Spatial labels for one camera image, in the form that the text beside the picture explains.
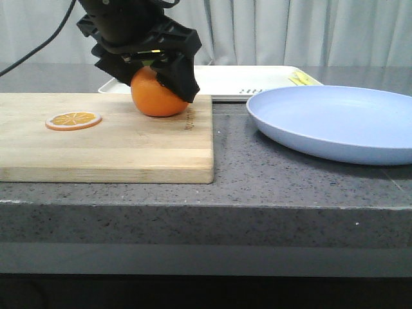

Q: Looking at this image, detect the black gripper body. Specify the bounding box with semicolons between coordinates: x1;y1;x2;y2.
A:
77;1;201;60

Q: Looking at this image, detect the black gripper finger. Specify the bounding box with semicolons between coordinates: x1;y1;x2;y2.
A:
150;53;200;103
91;44;144;85

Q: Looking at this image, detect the orange fruit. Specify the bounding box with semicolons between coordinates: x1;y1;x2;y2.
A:
130;66;189;117

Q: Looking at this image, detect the light blue plate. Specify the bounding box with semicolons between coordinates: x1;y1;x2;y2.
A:
247;86;411;165

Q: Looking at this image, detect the cream white tray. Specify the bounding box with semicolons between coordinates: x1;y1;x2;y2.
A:
97;65;324;103

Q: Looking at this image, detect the grey curtain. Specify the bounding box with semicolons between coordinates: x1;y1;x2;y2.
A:
1;1;411;67

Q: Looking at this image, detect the orange slice piece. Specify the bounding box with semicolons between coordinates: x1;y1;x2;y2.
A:
45;111;102;131

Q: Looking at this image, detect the wooden cutting board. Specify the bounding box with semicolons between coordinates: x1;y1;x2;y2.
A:
1;93;214;183

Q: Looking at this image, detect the yellow plastic fork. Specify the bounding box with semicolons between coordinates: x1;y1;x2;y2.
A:
288;71;320;86

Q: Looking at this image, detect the black cable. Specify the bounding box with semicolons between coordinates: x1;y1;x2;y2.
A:
0;0;77;77

